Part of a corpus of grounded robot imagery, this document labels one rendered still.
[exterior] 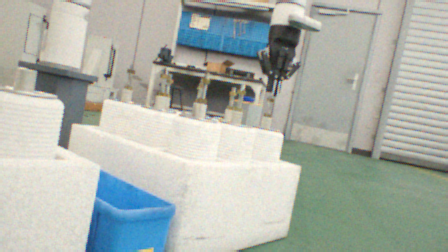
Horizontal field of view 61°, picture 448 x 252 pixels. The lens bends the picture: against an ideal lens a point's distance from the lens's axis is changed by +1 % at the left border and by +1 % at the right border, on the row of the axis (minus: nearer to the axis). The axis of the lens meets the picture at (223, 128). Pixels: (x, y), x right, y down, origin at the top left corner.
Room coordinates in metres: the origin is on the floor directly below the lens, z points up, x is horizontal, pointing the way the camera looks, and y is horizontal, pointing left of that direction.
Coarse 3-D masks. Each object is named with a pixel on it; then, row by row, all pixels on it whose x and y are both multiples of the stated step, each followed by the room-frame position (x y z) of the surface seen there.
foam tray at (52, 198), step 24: (0, 168) 0.39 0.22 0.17; (24, 168) 0.40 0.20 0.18; (48, 168) 0.42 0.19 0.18; (72, 168) 0.44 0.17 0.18; (96, 168) 0.47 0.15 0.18; (0, 192) 0.39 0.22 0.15; (24, 192) 0.41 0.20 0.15; (48, 192) 0.43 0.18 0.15; (72, 192) 0.45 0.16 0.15; (0, 216) 0.39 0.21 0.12; (24, 216) 0.41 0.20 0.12; (48, 216) 0.43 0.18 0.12; (72, 216) 0.45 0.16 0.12; (0, 240) 0.39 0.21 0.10; (24, 240) 0.41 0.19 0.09; (48, 240) 0.43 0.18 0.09; (72, 240) 0.46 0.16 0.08
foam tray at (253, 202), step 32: (96, 128) 0.88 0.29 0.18; (96, 160) 0.78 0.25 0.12; (128, 160) 0.71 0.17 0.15; (160, 160) 0.66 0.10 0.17; (224, 160) 0.74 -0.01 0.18; (160, 192) 0.65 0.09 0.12; (192, 192) 0.62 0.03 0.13; (224, 192) 0.69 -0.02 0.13; (256, 192) 0.77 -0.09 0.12; (288, 192) 0.88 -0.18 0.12; (192, 224) 0.63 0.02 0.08; (224, 224) 0.71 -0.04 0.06; (256, 224) 0.79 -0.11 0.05; (288, 224) 0.91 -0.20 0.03
